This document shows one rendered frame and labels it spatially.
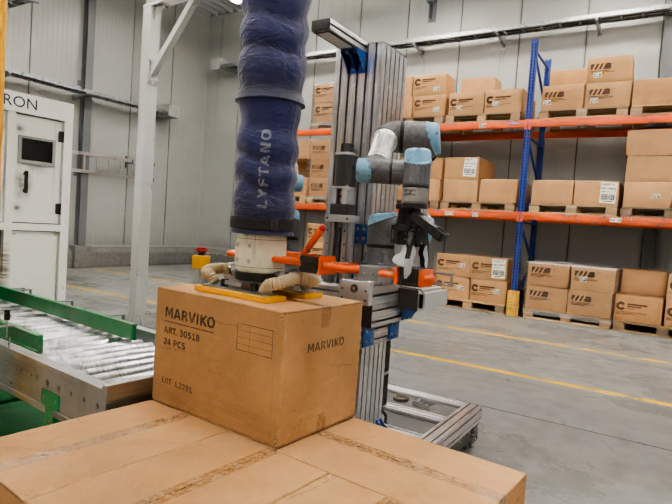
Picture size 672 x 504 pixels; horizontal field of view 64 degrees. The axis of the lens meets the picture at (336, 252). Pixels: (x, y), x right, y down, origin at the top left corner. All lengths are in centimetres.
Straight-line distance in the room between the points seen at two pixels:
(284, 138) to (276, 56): 26
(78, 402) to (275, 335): 89
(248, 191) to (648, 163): 737
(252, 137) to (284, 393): 81
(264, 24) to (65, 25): 1076
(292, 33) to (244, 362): 105
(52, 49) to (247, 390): 1097
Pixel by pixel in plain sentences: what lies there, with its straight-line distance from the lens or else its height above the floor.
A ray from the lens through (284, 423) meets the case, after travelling 167.
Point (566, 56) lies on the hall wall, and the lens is 1055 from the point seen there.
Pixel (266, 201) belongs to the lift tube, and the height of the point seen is 126.
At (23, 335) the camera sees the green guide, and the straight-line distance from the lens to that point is 285.
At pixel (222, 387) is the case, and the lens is 179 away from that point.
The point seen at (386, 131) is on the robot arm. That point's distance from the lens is 194.
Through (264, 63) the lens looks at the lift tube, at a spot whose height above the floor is 170.
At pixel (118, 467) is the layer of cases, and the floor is 54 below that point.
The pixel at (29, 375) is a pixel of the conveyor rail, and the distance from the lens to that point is 255.
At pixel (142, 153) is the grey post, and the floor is 175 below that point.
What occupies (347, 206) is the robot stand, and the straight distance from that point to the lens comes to 241.
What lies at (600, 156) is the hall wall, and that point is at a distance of 1008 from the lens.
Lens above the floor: 120
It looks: 3 degrees down
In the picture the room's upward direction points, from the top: 4 degrees clockwise
